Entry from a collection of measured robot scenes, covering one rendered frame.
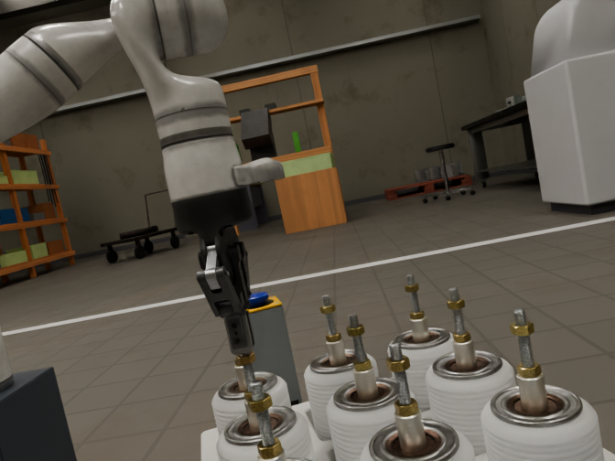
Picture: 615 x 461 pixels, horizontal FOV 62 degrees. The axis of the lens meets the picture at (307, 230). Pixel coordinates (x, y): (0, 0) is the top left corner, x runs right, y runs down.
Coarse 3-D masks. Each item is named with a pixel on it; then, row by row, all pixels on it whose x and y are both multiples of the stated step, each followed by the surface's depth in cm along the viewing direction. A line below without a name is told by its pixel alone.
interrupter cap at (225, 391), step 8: (256, 376) 66; (264, 376) 65; (272, 376) 65; (224, 384) 65; (232, 384) 65; (264, 384) 63; (272, 384) 62; (224, 392) 63; (232, 392) 62; (240, 392) 62; (232, 400) 60
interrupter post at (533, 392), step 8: (520, 376) 45; (520, 384) 45; (528, 384) 44; (536, 384) 44; (544, 384) 44; (520, 392) 45; (528, 392) 44; (536, 392) 44; (544, 392) 44; (528, 400) 44; (536, 400) 44; (544, 400) 44; (528, 408) 45; (536, 408) 44; (544, 408) 44
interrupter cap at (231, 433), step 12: (276, 408) 55; (288, 408) 54; (240, 420) 54; (276, 420) 53; (288, 420) 52; (228, 432) 52; (240, 432) 51; (252, 432) 51; (276, 432) 50; (240, 444) 49; (252, 444) 48
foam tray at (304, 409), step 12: (300, 408) 71; (312, 420) 71; (204, 432) 70; (216, 432) 69; (312, 432) 64; (204, 444) 66; (216, 444) 66; (312, 444) 61; (324, 444) 60; (204, 456) 63; (216, 456) 62; (324, 456) 57; (480, 456) 51; (612, 456) 47
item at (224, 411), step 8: (280, 384) 63; (216, 392) 64; (272, 392) 61; (280, 392) 62; (216, 400) 62; (224, 400) 61; (240, 400) 60; (272, 400) 60; (280, 400) 61; (288, 400) 64; (216, 408) 61; (224, 408) 60; (232, 408) 60; (240, 408) 59; (216, 416) 62; (224, 416) 60; (232, 416) 60; (224, 424) 60
